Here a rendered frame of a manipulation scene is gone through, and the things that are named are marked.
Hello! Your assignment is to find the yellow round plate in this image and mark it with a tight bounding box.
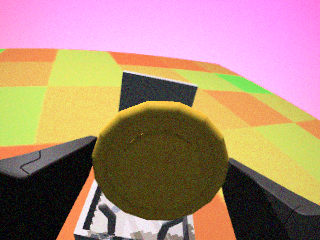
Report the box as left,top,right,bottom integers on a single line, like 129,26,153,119
92,101,229,221

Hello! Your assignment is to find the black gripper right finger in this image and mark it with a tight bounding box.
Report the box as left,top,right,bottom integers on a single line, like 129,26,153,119
221,157,320,240

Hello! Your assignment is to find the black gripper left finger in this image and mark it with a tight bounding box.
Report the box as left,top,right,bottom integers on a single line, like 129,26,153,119
0,136,97,240

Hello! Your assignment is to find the dark grey dish rack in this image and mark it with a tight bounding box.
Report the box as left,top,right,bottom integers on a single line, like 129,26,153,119
73,71,199,240

